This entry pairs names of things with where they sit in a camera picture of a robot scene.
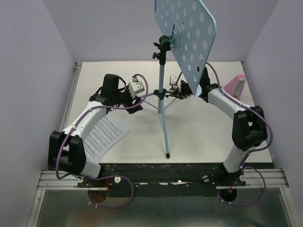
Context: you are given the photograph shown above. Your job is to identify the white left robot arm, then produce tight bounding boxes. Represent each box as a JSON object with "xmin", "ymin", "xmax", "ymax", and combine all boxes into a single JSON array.
[{"xmin": 48, "ymin": 74, "xmax": 148, "ymax": 187}]

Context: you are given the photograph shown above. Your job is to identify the pink metronome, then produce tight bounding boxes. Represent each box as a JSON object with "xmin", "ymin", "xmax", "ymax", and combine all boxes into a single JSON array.
[{"xmin": 223, "ymin": 75, "xmax": 246, "ymax": 100}]

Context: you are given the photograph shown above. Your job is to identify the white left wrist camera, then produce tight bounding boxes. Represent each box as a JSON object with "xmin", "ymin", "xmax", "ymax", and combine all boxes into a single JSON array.
[{"xmin": 128, "ymin": 77, "xmax": 145, "ymax": 98}]

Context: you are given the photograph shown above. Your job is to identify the aluminium frame rail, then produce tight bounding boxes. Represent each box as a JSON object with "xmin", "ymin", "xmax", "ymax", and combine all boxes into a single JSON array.
[{"xmin": 27, "ymin": 62, "xmax": 82, "ymax": 227}]

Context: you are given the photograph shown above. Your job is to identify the blue music stand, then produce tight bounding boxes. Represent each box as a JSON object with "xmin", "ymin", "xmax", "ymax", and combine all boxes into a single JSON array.
[{"xmin": 152, "ymin": 0, "xmax": 217, "ymax": 158}]

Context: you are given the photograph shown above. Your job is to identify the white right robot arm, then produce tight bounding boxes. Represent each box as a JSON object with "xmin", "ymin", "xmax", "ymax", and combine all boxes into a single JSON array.
[{"xmin": 199, "ymin": 68, "xmax": 268, "ymax": 185}]

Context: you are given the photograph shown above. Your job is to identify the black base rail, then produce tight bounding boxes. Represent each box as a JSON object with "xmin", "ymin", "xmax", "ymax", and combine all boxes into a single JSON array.
[{"xmin": 47, "ymin": 162, "xmax": 277, "ymax": 198}]

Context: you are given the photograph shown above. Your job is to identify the sheet music pages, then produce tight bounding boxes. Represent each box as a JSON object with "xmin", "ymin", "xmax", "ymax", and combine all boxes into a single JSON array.
[{"xmin": 84, "ymin": 114, "xmax": 129, "ymax": 164}]

